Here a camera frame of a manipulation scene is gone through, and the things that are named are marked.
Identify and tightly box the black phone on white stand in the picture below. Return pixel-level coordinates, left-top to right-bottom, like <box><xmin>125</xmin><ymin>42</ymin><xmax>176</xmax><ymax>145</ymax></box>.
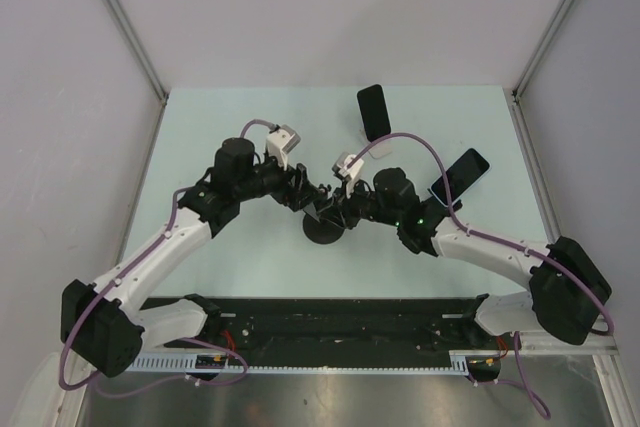
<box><xmin>356</xmin><ymin>84</ymin><xmax>391</xmax><ymax>142</ymax></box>

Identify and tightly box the white phone stand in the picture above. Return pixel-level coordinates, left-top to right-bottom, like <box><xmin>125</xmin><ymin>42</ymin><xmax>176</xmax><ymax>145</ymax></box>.
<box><xmin>360</xmin><ymin>127</ymin><xmax>393</xmax><ymax>160</ymax></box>

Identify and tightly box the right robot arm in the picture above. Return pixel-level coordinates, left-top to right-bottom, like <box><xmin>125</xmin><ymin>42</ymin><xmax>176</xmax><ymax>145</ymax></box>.
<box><xmin>315</xmin><ymin>168</ymin><xmax>612</xmax><ymax>348</ymax></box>

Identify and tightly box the aluminium frame post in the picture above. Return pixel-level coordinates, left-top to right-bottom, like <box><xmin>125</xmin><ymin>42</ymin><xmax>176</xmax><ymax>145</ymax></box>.
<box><xmin>511</xmin><ymin>0</ymin><xmax>579</xmax><ymax>101</ymax></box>
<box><xmin>102</xmin><ymin>0</ymin><xmax>169</xmax><ymax>105</ymax></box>

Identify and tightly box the black flat phone stand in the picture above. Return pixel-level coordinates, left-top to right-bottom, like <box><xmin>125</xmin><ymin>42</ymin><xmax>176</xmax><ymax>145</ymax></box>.
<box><xmin>426</xmin><ymin>195</ymin><xmax>463</xmax><ymax>217</ymax></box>

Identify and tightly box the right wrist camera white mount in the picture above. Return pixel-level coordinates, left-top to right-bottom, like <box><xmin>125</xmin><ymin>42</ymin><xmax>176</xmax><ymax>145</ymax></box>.
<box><xmin>332</xmin><ymin>152</ymin><xmax>364</xmax><ymax>198</ymax></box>

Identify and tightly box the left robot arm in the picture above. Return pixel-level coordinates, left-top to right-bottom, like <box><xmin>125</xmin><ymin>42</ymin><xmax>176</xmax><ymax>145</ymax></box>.
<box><xmin>61</xmin><ymin>126</ymin><xmax>316</xmax><ymax>377</ymax></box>

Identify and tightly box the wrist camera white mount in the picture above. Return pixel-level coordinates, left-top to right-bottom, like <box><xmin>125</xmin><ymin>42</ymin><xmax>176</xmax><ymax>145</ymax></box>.
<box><xmin>332</xmin><ymin>152</ymin><xmax>364</xmax><ymax>198</ymax></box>
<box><xmin>265</xmin><ymin>125</ymin><xmax>301</xmax><ymax>170</ymax></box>

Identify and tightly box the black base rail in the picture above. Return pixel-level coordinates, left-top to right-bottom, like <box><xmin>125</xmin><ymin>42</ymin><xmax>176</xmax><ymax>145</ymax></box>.
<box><xmin>139</xmin><ymin>296</ymin><xmax>524</xmax><ymax>368</ymax></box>

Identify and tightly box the black round-base phone stand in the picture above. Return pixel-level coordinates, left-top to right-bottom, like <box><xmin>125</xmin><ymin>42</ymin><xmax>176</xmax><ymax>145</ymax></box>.
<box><xmin>302</xmin><ymin>214</ymin><xmax>344</xmax><ymax>245</ymax></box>

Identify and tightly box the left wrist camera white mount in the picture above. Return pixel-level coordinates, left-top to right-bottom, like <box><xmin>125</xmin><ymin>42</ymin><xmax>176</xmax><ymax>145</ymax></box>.
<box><xmin>265</xmin><ymin>125</ymin><xmax>301</xmax><ymax>170</ymax></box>

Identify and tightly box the right aluminium frame post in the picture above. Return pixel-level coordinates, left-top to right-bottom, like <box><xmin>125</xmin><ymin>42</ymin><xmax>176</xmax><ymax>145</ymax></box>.
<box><xmin>511</xmin><ymin>0</ymin><xmax>579</xmax><ymax>101</ymax></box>

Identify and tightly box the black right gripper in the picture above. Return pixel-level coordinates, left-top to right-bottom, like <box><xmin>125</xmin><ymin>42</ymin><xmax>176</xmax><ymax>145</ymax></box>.
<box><xmin>320</xmin><ymin>174</ymin><xmax>402</xmax><ymax>228</ymax></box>

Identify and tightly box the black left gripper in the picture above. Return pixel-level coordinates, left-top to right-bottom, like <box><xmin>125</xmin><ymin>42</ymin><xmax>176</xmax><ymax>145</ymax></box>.
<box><xmin>235</xmin><ymin>150</ymin><xmax>322</xmax><ymax>212</ymax></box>

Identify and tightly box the blue-edged phone on black stand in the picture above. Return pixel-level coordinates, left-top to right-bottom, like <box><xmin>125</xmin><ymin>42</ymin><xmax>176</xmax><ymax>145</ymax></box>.
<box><xmin>429</xmin><ymin>148</ymin><xmax>490</xmax><ymax>207</ymax></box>

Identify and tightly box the left aluminium frame post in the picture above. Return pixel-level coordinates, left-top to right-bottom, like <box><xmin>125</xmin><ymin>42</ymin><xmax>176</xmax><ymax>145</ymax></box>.
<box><xmin>102</xmin><ymin>0</ymin><xmax>169</xmax><ymax>105</ymax></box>

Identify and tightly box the white slotted cable duct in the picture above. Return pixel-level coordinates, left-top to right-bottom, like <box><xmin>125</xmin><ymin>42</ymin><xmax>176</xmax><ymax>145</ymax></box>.
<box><xmin>125</xmin><ymin>352</ymin><xmax>501</xmax><ymax>376</ymax></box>

